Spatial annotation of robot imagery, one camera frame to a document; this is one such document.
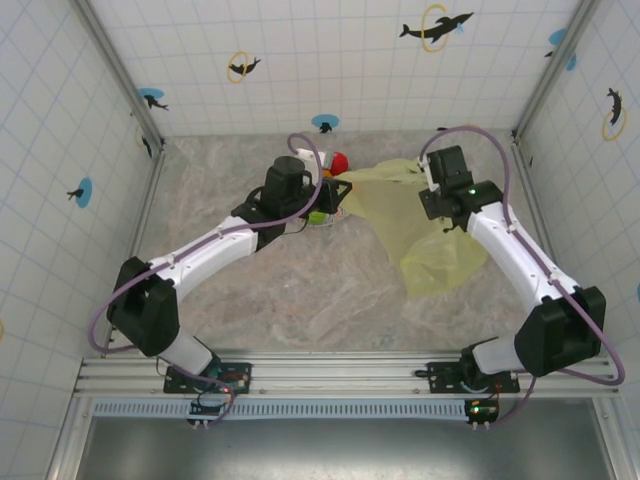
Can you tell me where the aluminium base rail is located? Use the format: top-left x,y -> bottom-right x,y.
74,349 -> 621,399

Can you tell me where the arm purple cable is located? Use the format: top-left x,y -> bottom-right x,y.
88,132 -> 326,426
419,124 -> 626,429

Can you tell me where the yellow plastic bag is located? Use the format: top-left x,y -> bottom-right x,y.
337,157 -> 489,299

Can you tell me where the small dolphin ring sticker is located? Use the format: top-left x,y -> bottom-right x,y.
227,49 -> 263,84

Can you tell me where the seahorse yellow ring sticker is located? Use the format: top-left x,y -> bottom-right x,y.
601,87 -> 629,142

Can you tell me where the speckled round plate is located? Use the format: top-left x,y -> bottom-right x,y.
304,202 -> 351,230

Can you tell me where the shark blue circle sticker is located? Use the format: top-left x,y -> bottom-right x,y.
138,87 -> 170,112

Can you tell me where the grey metal sheet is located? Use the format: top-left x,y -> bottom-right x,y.
49,417 -> 619,480

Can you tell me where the large dolphin ring sticker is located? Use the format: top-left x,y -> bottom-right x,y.
398,3 -> 475,54

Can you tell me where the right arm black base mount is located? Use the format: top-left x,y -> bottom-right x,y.
427,359 -> 521,394

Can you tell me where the white slotted cable duct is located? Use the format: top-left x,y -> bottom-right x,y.
92,399 -> 474,419

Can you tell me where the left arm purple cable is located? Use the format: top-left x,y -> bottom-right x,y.
88,132 -> 326,426

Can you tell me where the aluminium side rail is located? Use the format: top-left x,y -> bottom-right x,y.
509,134 -> 559,266
102,144 -> 169,356

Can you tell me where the blue patch animal sticker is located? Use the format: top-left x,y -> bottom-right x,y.
544,27 -> 579,71

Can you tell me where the penguin blue circle sticker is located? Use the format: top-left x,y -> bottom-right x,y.
310,114 -> 340,135

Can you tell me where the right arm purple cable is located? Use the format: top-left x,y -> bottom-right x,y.
419,124 -> 626,429

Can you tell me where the black animal ring sticker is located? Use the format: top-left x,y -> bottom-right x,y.
134,124 -> 154,159

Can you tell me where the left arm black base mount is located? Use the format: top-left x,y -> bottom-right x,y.
163,362 -> 254,396

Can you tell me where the aluminium frame post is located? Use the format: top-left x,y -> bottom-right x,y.
72,0 -> 166,151
512,0 -> 599,144

